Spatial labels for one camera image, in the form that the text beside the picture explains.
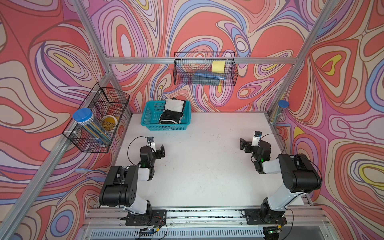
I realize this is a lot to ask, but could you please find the yellow sticky note pad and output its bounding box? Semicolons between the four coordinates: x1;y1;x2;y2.
211;61;226;74

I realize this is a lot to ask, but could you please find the yellow tape roll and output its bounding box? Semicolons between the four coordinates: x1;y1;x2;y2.
101;115;118;132

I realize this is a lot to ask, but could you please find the black white checkered pillowcase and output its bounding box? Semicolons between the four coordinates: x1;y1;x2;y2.
159;98;186;125

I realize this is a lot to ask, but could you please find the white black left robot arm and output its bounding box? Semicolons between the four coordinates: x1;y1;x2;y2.
99;145;165;215

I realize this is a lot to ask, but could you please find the teal plastic basket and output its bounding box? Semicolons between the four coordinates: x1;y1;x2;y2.
141;101;191;131

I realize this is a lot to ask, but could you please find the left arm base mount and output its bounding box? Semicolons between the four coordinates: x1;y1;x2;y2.
122;210;168;227

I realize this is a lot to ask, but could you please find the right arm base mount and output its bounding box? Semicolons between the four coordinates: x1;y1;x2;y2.
244;198;287;226

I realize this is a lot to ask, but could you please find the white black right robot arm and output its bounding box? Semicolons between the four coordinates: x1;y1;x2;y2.
240;137;322;224

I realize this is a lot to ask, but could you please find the black wire basket left wall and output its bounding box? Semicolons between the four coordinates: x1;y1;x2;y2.
63;84;130;153

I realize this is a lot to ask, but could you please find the clear tube of pencils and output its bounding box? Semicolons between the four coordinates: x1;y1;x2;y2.
270;100;289;125

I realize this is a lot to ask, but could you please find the blue lidded jar of straws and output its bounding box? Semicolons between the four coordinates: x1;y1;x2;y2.
72;108;112;146

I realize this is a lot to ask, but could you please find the black wire basket wall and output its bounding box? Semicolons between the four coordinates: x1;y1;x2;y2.
63;84;130;153
173;51;239;86

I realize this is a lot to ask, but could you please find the black wire basket back wall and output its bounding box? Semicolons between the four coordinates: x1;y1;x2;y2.
173;51;239;86

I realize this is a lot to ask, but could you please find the aluminium front rail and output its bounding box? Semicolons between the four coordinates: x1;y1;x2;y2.
77;206;337;240

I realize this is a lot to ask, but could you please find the blue marker pen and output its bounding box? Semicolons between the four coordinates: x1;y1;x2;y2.
194;73;226;81

